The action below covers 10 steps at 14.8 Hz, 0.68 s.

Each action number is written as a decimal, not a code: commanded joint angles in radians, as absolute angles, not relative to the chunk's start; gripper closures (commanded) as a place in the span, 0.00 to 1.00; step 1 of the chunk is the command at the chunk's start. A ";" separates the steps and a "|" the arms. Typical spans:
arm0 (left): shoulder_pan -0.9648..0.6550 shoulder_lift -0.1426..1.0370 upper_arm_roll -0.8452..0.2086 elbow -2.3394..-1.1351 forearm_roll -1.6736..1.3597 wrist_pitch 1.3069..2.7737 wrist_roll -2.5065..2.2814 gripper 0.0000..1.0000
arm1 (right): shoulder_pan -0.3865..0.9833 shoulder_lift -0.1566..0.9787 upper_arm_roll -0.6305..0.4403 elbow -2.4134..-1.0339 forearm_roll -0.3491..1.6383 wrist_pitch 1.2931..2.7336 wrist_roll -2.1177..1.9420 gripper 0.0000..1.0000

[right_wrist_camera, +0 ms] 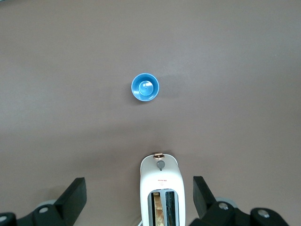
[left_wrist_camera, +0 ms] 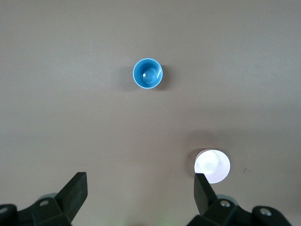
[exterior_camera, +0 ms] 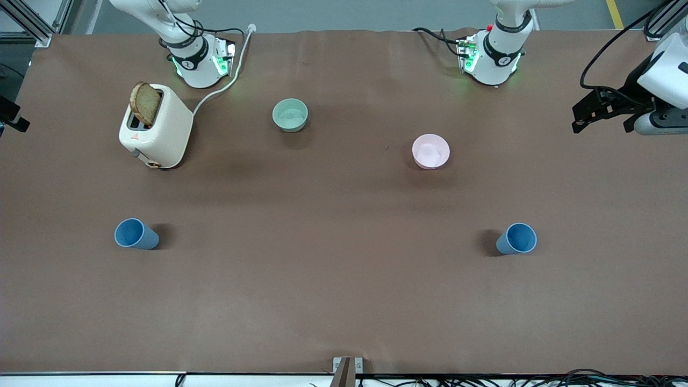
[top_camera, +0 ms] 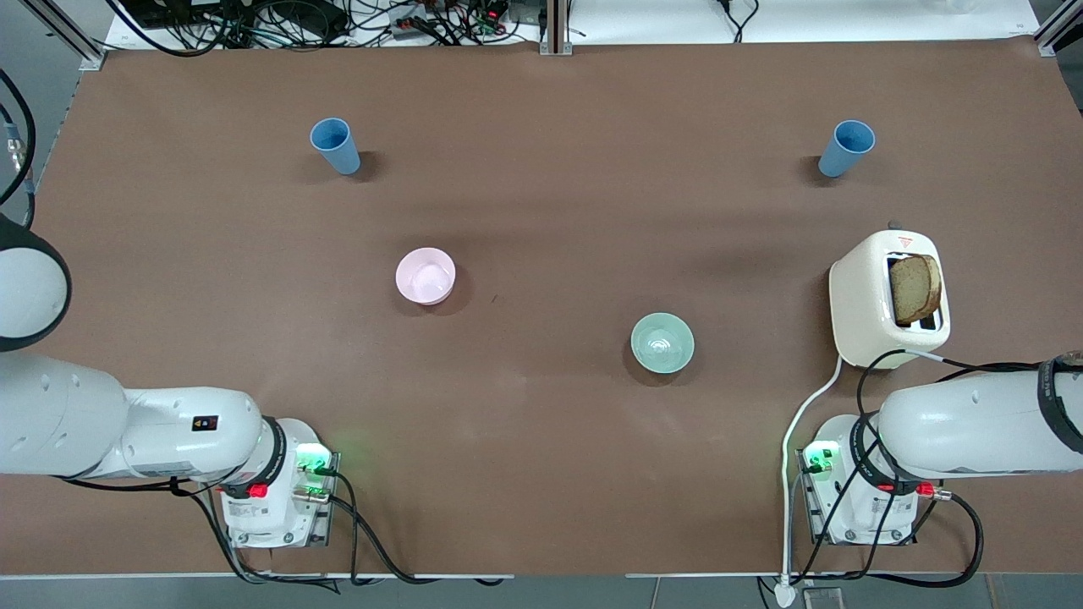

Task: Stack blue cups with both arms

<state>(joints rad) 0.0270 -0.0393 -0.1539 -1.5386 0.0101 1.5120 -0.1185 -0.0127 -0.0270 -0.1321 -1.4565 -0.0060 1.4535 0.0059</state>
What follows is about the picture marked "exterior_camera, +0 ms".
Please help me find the blue cup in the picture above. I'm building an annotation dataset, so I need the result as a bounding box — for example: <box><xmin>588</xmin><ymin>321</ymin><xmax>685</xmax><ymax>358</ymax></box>
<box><xmin>496</xmin><ymin>223</ymin><xmax>538</xmax><ymax>256</ymax></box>
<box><xmin>114</xmin><ymin>218</ymin><xmax>160</xmax><ymax>250</ymax></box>

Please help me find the brown table cover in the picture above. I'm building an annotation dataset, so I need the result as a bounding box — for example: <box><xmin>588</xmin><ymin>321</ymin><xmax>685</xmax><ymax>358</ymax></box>
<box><xmin>0</xmin><ymin>28</ymin><xmax>688</xmax><ymax>376</ymax></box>

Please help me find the green bowl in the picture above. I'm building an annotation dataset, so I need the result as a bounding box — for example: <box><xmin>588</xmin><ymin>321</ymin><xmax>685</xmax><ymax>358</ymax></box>
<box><xmin>271</xmin><ymin>98</ymin><xmax>309</xmax><ymax>133</ymax></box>

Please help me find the white toaster power cable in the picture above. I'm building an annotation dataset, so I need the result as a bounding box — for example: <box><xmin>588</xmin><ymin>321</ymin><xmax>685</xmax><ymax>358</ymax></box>
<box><xmin>192</xmin><ymin>24</ymin><xmax>256</xmax><ymax>116</ymax></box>

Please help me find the black base cable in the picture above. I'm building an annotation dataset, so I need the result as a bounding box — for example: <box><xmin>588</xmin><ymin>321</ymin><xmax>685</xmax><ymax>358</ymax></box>
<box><xmin>413</xmin><ymin>27</ymin><xmax>465</xmax><ymax>57</ymax></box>
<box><xmin>157</xmin><ymin>20</ymin><xmax>247</xmax><ymax>50</ymax></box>

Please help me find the cream toaster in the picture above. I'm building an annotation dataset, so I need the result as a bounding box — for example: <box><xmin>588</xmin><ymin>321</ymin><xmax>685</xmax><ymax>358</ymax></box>
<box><xmin>118</xmin><ymin>83</ymin><xmax>194</xmax><ymax>170</ymax></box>

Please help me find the metal table bracket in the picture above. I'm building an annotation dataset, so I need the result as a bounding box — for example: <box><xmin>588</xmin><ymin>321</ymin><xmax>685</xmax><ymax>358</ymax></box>
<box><xmin>332</xmin><ymin>357</ymin><xmax>364</xmax><ymax>387</ymax></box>

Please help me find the brown toast slice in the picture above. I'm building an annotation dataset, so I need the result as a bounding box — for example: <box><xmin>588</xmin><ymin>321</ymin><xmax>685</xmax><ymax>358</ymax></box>
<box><xmin>130</xmin><ymin>81</ymin><xmax>162</xmax><ymax>128</ymax></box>

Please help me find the green-lit base connector plate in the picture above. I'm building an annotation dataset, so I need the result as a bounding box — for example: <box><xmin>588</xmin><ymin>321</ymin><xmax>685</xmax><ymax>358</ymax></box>
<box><xmin>214</xmin><ymin>39</ymin><xmax>237</xmax><ymax>77</ymax></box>
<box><xmin>456</xmin><ymin>33</ymin><xmax>480</xmax><ymax>74</ymax></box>

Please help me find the black cable bundle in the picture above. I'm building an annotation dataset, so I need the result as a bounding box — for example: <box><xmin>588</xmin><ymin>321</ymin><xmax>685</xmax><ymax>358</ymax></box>
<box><xmin>355</xmin><ymin>368</ymin><xmax>688</xmax><ymax>387</ymax></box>

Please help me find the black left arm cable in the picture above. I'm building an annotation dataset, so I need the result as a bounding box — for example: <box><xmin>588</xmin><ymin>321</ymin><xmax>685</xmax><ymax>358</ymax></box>
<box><xmin>579</xmin><ymin>4</ymin><xmax>670</xmax><ymax>91</ymax></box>

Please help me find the pink bowl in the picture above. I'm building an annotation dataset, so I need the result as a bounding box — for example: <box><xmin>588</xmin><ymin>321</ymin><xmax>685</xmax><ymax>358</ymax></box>
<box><xmin>412</xmin><ymin>133</ymin><xmax>451</xmax><ymax>170</ymax></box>

